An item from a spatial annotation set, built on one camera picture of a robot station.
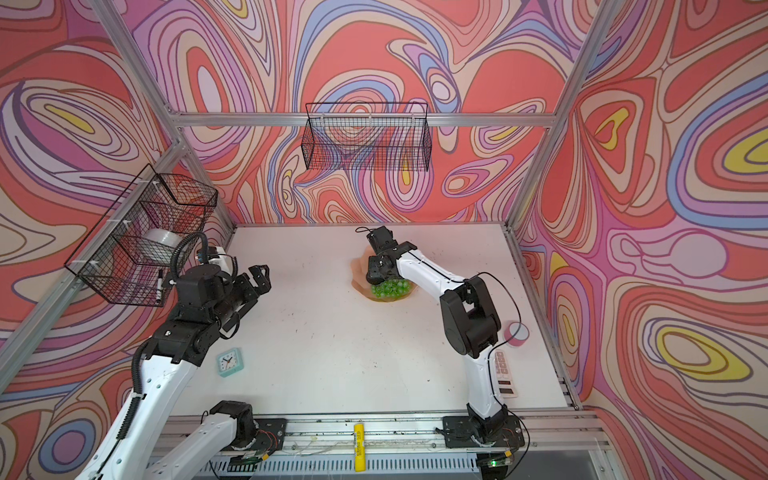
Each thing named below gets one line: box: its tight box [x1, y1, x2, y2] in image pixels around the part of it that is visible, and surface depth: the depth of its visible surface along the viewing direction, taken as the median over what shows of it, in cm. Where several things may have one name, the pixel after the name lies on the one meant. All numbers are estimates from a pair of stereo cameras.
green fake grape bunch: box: [371, 278, 411, 299], surface depth 96 cm
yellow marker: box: [354, 423, 367, 473], surface depth 72 cm
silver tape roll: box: [135, 228, 183, 265], surface depth 73 cm
